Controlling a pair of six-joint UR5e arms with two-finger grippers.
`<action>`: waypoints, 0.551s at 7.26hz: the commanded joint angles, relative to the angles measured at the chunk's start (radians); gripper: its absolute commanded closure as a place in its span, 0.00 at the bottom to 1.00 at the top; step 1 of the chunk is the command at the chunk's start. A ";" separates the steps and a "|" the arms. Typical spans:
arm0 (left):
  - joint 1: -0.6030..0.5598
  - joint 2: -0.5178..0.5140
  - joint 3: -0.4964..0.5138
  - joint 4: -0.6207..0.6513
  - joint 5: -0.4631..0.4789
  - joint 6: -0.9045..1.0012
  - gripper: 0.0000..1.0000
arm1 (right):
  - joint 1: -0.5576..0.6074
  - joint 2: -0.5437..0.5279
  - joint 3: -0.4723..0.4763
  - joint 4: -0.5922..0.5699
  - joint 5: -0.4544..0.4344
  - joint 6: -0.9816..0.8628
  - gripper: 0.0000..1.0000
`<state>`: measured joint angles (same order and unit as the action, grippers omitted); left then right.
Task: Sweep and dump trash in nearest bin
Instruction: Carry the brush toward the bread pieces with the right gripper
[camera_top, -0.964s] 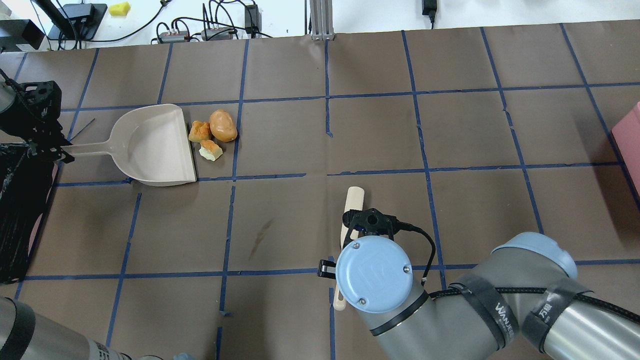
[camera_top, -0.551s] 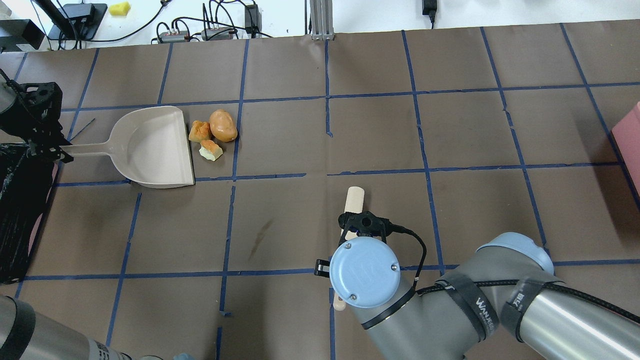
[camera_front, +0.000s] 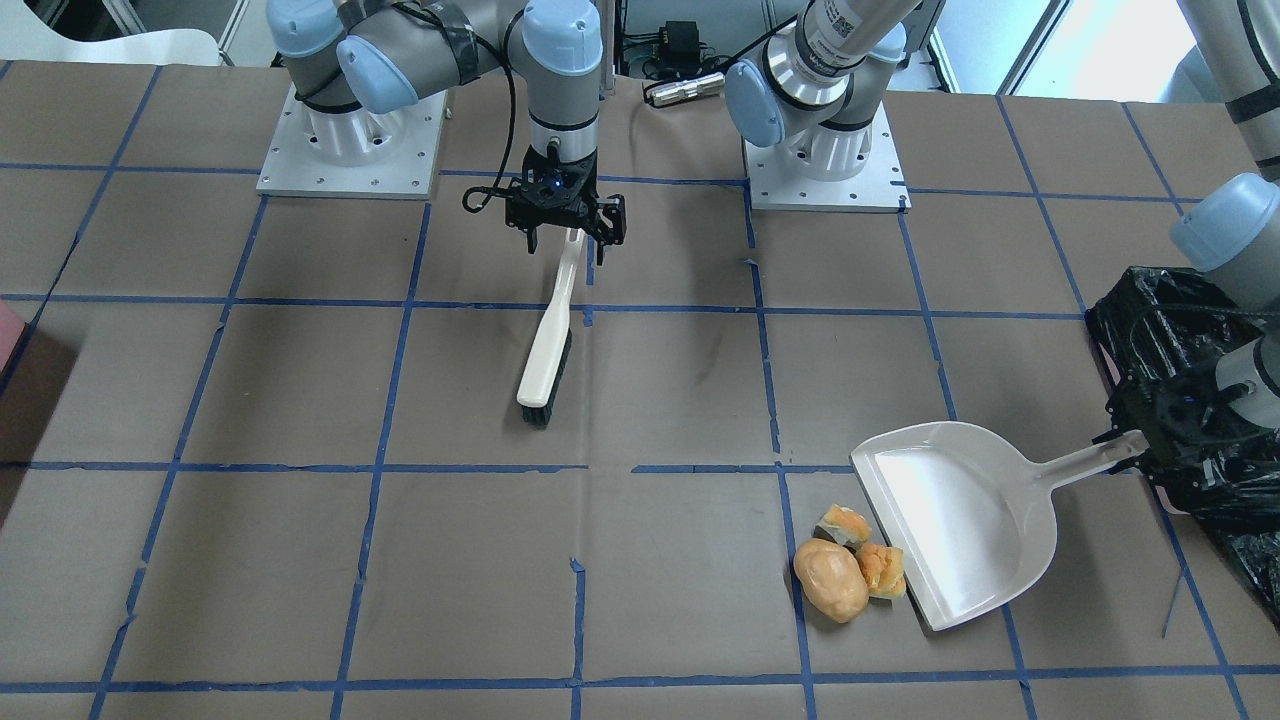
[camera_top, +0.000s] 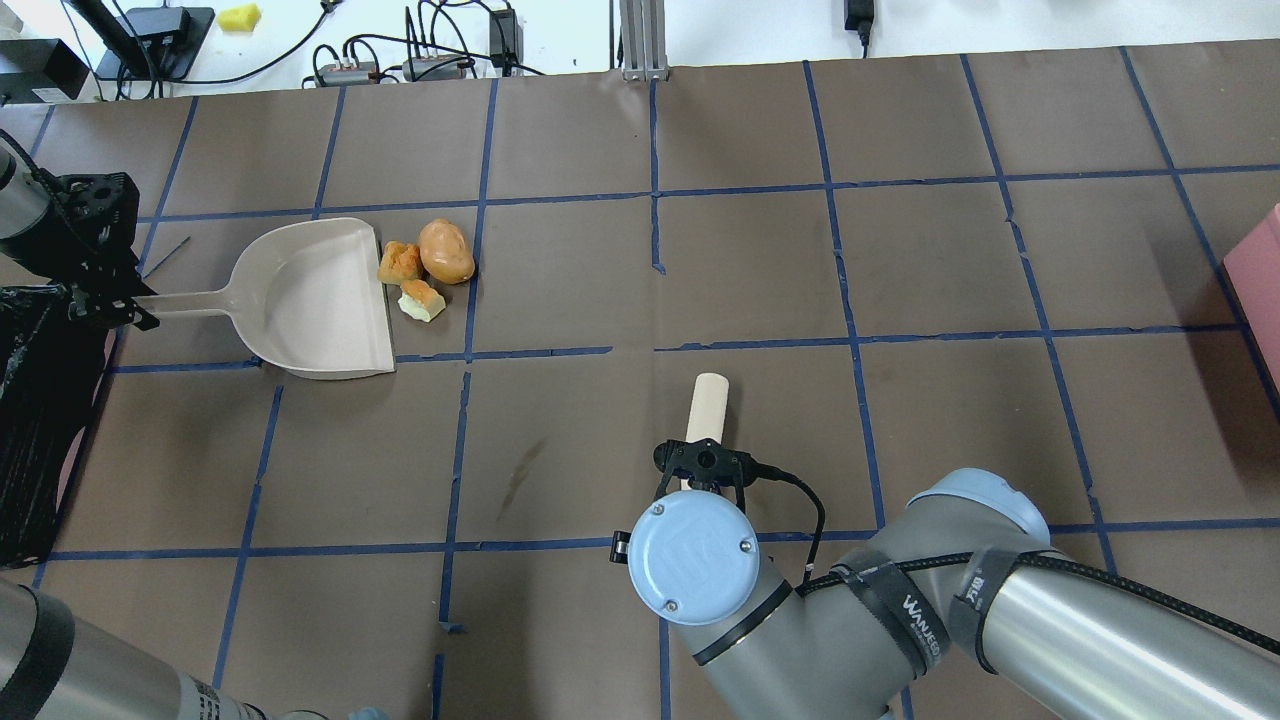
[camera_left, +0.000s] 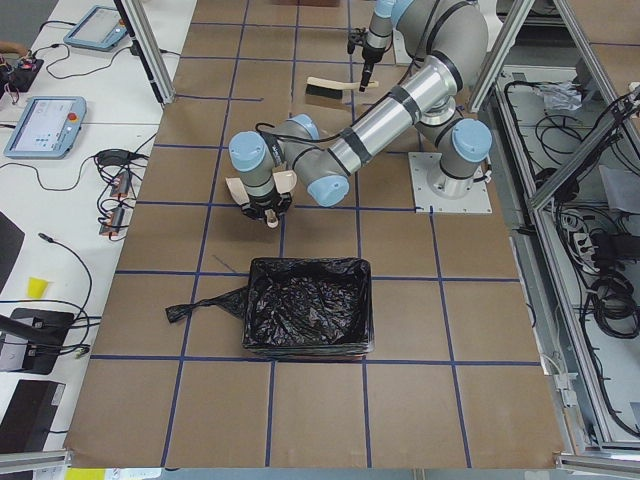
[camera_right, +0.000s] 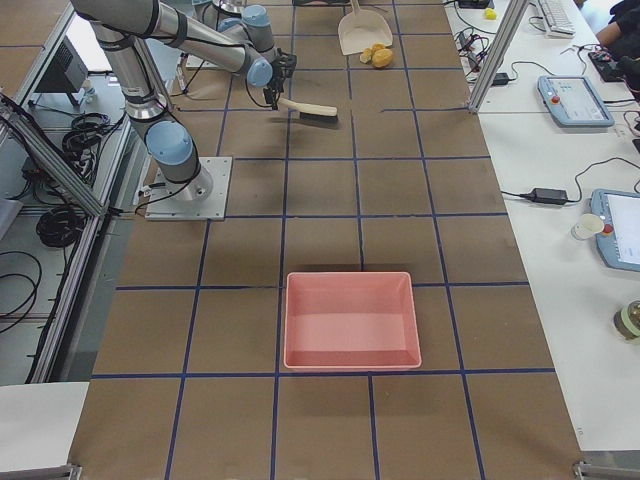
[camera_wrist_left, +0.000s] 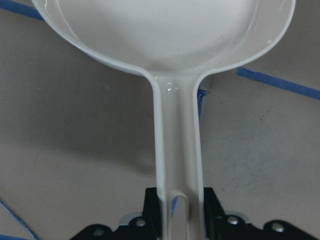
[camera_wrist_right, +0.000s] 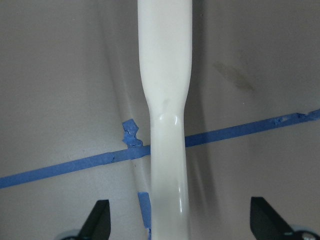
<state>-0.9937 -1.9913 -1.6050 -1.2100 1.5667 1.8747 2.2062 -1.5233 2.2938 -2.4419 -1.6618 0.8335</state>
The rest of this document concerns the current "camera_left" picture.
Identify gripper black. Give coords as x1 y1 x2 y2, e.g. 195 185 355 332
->
347 28 388 92
240 194 292 221

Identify beige plastic dustpan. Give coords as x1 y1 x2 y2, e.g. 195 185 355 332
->
225 170 297 228

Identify beige hand brush black bristles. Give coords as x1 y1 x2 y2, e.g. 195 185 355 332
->
305 76 361 100

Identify black bin with bag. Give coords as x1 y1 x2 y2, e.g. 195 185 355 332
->
165 257 374 358

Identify usb adapter far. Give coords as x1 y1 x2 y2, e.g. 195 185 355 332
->
109 169 132 200

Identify usb adapter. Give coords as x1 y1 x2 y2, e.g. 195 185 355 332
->
98 207 127 239
109 169 132 200

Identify usb adapter near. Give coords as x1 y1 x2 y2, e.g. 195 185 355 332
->
98 207 127 239

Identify crumpled plastic wrap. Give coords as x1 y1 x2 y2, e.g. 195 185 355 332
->
537 82 582 111

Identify near teach pendant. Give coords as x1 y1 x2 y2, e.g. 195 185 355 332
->
4 96 87 159

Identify teach pendant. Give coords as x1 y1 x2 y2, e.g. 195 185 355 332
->
4 96 87 159
63 5 127 52

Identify yellow sponge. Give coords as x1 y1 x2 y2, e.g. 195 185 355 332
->
26 277 51 299

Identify far teach pendant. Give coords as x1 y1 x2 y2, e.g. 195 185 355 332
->
63 5 127 52

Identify black box on desk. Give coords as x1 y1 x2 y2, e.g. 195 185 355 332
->
1 380 65 454

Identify aluminium frame post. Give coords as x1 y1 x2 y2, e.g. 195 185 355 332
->
114 0 175 105

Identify black device with cables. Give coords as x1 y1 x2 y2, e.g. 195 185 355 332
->
1 308 74 375

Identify cable bundle in cabinet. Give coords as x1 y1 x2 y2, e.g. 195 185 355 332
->
579 269 640 341

